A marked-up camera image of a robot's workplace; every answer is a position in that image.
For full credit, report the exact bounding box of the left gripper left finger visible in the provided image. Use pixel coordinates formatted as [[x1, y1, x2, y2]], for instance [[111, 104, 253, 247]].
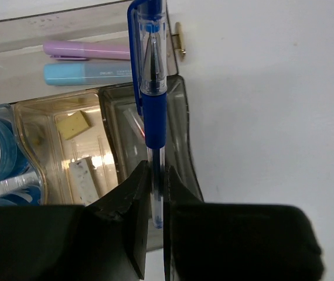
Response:
[[0, 161, 150, 280]]

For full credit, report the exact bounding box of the yellow eraser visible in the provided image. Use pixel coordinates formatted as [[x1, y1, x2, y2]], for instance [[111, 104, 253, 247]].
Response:
[[56, 111, 91, 140]]

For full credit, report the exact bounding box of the clear compartment organizer box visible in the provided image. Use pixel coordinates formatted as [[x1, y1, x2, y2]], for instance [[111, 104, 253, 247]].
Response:
[[0, 0, 206, 252]]

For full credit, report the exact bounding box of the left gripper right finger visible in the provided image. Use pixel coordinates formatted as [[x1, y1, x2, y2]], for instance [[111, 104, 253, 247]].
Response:
[[163, 167, 325, 280]]

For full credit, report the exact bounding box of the blue highlighter pen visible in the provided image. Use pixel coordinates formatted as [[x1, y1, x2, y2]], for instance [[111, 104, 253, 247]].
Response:
[[43, 61, 132, 86]]

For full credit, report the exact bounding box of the blue ballpoint pen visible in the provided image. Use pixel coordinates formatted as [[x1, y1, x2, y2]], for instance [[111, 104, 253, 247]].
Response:
[[127, 0, 168, 229]]

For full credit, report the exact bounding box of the pink highlighter pen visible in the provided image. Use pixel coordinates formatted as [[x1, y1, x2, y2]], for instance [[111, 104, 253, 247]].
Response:
[[42, 40, 130, 60]]

